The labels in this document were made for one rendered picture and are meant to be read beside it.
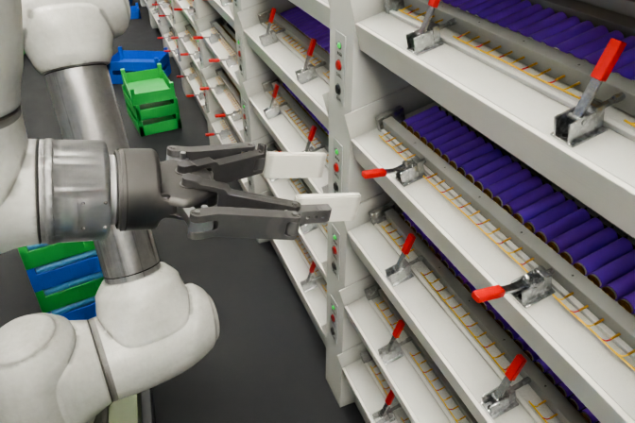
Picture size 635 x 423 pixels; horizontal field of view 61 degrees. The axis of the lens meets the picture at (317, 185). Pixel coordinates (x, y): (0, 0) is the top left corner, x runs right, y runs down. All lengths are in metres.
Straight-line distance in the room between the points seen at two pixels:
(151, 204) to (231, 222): 0.07
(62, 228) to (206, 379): 1.08
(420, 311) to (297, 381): 0.67
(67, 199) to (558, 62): 0.48
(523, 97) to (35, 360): 0.80
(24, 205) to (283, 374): 1.12
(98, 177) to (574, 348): 0.48
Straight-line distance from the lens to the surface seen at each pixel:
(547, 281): 0.65
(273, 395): 1.47
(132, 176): 0.48
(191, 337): 1.03
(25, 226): 0.48
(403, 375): 1.06
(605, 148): 0.53
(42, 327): 1.00
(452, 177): 0.77
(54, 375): 0.99
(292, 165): 0.59
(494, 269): 0.68
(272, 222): 0.48
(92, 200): 0.47
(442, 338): 0.86
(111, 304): 1.01
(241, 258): 1.85
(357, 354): 1.31
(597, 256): 0.67
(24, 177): 0.47
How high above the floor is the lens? 1.19
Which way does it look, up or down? 33 degrees down
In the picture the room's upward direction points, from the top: straight up
